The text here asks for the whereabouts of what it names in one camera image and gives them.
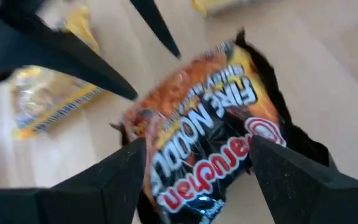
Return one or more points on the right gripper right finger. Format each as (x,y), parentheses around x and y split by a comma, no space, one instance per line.
(306,199)

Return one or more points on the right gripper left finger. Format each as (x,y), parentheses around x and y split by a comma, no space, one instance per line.
(89,199)

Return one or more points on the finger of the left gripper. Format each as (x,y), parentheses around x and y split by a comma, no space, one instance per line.
(73,59)
(154,18)

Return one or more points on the yellow Maruchan noodle pack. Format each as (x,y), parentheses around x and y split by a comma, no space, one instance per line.
(42,102)
(81,28)
(216,6)

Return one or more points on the black Fire noodle pack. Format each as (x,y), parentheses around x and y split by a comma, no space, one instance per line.
(213,124)

